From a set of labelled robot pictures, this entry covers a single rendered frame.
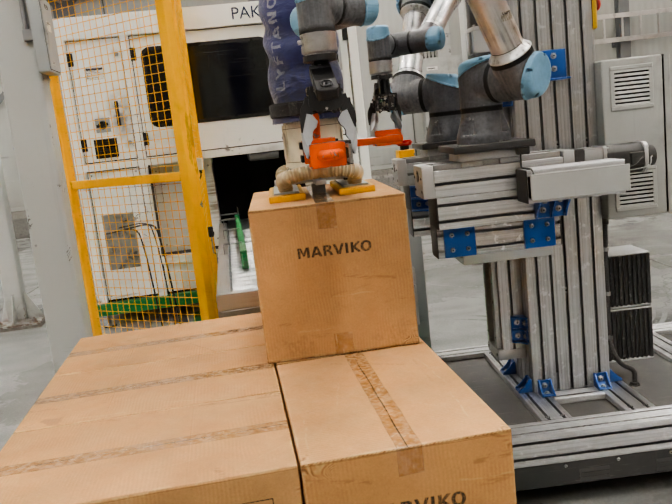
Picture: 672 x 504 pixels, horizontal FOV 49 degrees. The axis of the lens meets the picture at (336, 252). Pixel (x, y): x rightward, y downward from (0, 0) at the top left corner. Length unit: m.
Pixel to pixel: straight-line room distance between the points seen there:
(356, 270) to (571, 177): 0.61
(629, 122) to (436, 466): 1.31
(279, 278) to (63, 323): 1.64
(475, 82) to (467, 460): 1.06
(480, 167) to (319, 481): 1.04
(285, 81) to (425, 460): 1.12
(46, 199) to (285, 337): 1.63
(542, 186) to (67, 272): 2.07
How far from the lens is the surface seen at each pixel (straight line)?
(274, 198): 1.98
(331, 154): 1.49
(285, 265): 1.87
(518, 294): 2.41
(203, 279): 3.29
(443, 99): 2.56
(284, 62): 2.07
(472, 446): 1.42
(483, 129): 2.06
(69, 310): 3.33
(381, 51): 2.42
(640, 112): 2.37
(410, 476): 1.41
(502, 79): 2.00
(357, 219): 1.86
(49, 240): 3.29
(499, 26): 1.95
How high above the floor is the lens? 1.13
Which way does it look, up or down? 10 degrees down
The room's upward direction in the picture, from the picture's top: 6 degrees counter-clockwise
